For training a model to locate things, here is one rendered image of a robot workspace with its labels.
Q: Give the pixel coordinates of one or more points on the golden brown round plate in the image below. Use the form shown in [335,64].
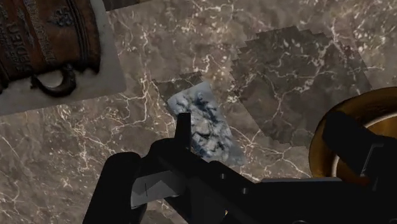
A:
[366,105]

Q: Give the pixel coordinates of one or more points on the grey flat mat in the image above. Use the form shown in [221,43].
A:
[105,77]

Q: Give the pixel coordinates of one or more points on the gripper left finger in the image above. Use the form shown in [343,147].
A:
[124,186]

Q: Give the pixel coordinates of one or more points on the blue and white patterned card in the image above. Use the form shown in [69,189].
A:
[204,124]

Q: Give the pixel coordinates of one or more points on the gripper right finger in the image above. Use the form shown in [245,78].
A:
[350,142]

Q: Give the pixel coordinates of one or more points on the brown embossed bell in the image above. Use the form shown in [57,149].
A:
[43,40]

